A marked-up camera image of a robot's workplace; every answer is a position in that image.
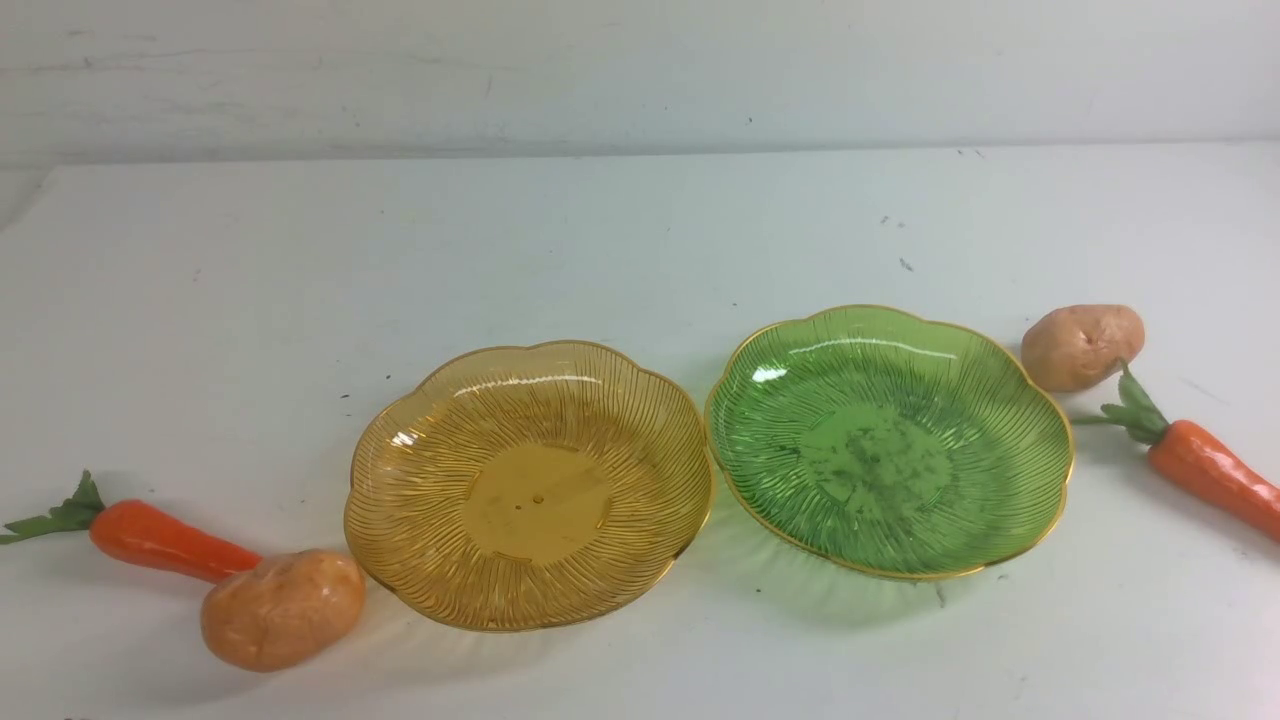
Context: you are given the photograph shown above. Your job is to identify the orange-brown toy potato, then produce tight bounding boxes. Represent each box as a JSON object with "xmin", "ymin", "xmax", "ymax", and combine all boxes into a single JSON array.
[{"xmin": 200, "ymin": 550, "xmax": 367, "ymax": 673}]

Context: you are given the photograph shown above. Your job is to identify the brown toy potato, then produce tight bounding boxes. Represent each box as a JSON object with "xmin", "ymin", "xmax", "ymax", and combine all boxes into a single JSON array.
[{"xmin": 1020, "ymin": 304, "xmax": 1146, "ymax": 393}]

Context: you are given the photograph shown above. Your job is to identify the orange toy carrot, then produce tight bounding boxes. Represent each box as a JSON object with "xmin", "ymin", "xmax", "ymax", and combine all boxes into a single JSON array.
[
  {"xmin": 1071, "ymin": 360, "xmax": 1279, "ymax": 542},
  {"xmin": 1, "ymin": 469, "xmax": 262, "ymax": 584}
]

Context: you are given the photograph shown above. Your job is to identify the amber ribbed plastic plate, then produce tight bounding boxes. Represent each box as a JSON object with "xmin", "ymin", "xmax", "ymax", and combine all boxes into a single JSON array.
[{"xmin": 343, "ymin": 340, "xmax": 716, "ymax": 633}]

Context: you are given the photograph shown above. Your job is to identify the green ribbed plastic plate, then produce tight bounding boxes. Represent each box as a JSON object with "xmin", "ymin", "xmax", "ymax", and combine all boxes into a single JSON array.
[{"xmin": 704, "ymin": 304, "xmax": 1076, "ymax": 582}]

